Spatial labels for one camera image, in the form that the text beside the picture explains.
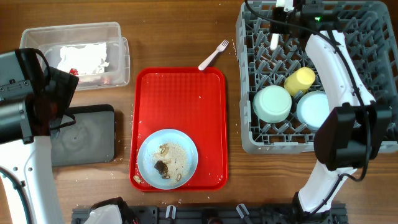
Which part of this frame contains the white napkin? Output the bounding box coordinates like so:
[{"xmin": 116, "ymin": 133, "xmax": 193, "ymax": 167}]
[{"xmin": 57, "ymin": 42, "xmax": 109, "ymax": 75}]

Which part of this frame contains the black tray bin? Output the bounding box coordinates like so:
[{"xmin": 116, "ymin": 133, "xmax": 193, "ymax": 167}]
[{"xmin": 51, "ymin": 104, "xmax": 116, "ymax": 167}]

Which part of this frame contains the left black cable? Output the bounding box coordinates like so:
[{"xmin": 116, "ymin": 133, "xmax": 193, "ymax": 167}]
[{"xmin": 30, "ymin": 48, "xmax": 77, "ymax": 131}]

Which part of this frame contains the clear plastic bin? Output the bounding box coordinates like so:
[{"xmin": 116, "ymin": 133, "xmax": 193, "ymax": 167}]
[{"xmin": 20, "ymin": 22, "xmax": 130, "ymax": 90}]

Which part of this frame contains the white plastic fork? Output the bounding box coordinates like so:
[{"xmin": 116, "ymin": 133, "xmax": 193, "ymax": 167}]
[{"xmin": 198, "ymin": 39, "xmax": 229, "ymax": 71}]

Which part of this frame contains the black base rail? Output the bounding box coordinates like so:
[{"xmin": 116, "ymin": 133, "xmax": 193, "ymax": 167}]
[{"xmin": 71, "ymin": 204, "xmax": 349, "ymax": 224}]

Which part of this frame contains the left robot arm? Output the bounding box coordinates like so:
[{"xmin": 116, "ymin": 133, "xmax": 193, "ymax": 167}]
[{"xmin": 1, "ymin": 48, "xmax": 78, "ymax": 223}]

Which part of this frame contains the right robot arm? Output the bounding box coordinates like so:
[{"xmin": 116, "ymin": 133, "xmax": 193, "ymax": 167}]
[{"xmin": 271, "ymin": 1, "xmax": 392, "ymax": 222}]

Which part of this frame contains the small food crumb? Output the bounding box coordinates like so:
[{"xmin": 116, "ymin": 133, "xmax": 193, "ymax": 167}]
[{"xmin": 133, "ymin": 175, "xmax": 142, "ymax": 184}]

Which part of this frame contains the light blue bowl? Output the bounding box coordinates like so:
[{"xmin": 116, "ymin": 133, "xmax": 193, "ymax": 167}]
[{"xmin": 296, "ymin": 91, "xmax": 330, "ymax": 131}]

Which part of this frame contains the dark food scrap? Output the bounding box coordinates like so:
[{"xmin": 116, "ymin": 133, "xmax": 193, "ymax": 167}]
[{"xmin": 154, "ymin": 161, "xmax": 168, "ymax": 175}]

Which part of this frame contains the red serving tray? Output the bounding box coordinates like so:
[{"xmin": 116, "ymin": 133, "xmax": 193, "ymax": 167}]
[{"xmin": 129, "ymin": 67, "xmax": 228, "ymax": 192}]

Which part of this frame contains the black cable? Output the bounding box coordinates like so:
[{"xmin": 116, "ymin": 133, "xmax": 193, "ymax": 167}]
[
  {"xmin": 30, "ymin": 48, "xmax": 77, "ymax": 131},
  {"xmin": 244, "ymin": 0, "xmax": 373, "ymax": 215}
]

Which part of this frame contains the light blue plate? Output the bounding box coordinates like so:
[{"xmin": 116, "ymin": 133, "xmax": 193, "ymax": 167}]
[{"xmin": 137, "ymin": 129, "xmax": 198, "ymax": 190}]

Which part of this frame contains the mint green bowl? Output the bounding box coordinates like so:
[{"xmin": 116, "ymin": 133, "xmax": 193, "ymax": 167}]
[{"xmin": 252, "ymin": 85, "xmax": 292, "ymax": 123}]

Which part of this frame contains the right black cable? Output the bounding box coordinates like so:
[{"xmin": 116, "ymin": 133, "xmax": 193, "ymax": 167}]
[{"xmin": 244, "ymin": 0, "xmax": 373, "ymax": 215}]

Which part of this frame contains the yellow plastic cup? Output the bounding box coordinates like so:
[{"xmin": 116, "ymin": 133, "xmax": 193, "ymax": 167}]
[{"xmin": 284, "ymin": 67, "xmax": 315, "ymax": 96}]

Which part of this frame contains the grey dishwasher rack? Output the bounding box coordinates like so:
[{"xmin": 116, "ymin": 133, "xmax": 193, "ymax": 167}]
[{"xmin": 236, "ymin": 1, "xmax": 397, "ymax": 154}]

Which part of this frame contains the white plastic spoon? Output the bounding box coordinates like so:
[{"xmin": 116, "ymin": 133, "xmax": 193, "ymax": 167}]
[{"xmin": 270, "ymin": 33, "xmax": 279, "ymax": 51}]

